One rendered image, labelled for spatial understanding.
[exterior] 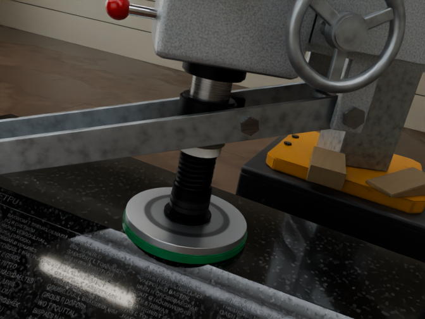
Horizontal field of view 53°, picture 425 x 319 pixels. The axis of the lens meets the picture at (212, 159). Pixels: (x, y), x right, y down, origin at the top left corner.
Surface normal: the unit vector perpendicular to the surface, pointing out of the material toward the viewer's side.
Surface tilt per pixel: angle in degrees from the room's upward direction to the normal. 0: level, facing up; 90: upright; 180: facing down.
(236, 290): 45
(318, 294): 0
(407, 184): 11
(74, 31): 90
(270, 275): 0
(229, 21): 90
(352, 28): 90
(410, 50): 90
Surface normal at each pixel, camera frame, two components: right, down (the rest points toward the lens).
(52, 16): -0.34, 0.27
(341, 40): 0.15, 0.37
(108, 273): -0.11, -0.46
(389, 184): 0.01, -0.90
